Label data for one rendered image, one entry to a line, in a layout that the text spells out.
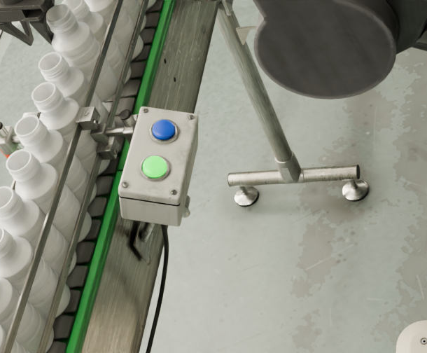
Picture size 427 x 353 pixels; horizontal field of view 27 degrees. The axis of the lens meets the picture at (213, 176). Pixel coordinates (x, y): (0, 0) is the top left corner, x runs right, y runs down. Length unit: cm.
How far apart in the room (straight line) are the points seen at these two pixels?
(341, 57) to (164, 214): 68
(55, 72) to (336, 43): 81
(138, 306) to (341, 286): 100
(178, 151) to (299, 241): 125
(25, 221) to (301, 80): 69
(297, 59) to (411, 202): 188
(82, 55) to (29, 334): 41
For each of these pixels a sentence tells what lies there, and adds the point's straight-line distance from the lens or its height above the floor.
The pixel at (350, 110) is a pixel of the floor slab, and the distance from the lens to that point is 259.
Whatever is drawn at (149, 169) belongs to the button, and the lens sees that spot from 111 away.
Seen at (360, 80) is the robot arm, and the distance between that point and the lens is 49.
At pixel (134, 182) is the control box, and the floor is 112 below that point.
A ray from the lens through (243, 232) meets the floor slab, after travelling 242.
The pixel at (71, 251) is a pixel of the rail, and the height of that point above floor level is 104.
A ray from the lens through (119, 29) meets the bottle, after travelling 140.
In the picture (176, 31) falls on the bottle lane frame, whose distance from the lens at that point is 153.
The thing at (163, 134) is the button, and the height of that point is 112.
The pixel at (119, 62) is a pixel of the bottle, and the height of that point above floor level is 104.
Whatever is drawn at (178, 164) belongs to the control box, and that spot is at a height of 110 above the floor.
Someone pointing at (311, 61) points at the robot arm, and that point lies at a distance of 48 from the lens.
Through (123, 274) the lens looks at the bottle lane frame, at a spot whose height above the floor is 92.
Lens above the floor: 191
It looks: 48 degrees down
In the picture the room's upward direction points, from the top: 28 degrees counter-clockwise
